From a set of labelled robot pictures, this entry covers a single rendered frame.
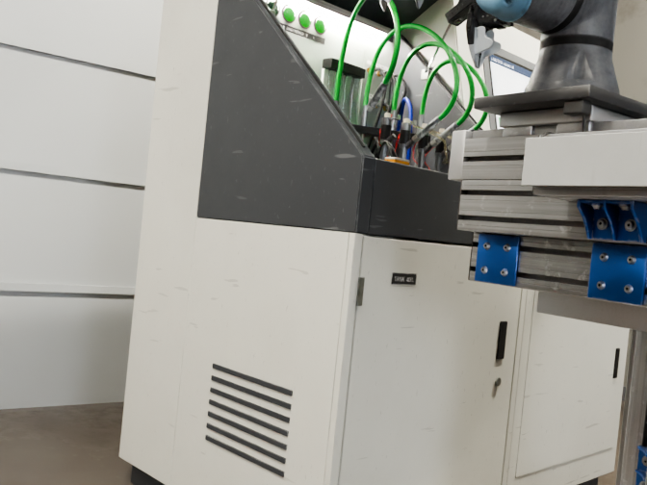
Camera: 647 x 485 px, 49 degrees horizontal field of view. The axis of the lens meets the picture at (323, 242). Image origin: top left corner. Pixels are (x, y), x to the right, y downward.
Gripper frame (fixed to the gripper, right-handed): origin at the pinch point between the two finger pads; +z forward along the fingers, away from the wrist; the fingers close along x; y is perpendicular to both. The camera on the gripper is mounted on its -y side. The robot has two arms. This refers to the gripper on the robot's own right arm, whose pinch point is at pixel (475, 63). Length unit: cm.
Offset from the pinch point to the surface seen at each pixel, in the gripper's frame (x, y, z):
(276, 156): -35, -28, 27
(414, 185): -17.2, -0.6, 31.2
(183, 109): -35, -70, 14
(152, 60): 9, -166, -20
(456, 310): 4, -1, 59
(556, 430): 60, 0, 95
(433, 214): -9.3, -0.6, 36.9
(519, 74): 70, -32, -16
